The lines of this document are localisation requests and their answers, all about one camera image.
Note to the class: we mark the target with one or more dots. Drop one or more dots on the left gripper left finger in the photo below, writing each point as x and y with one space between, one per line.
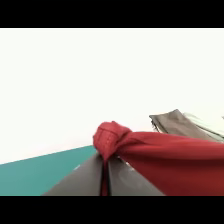
81 181

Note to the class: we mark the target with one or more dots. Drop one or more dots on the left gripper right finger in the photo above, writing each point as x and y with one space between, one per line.
128 183

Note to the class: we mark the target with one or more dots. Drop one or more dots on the red garment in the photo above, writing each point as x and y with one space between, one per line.
173 160

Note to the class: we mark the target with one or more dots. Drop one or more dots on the brown garment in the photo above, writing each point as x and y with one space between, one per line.
176 125

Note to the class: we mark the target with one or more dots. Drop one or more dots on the pale green garment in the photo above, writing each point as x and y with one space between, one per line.
206 126

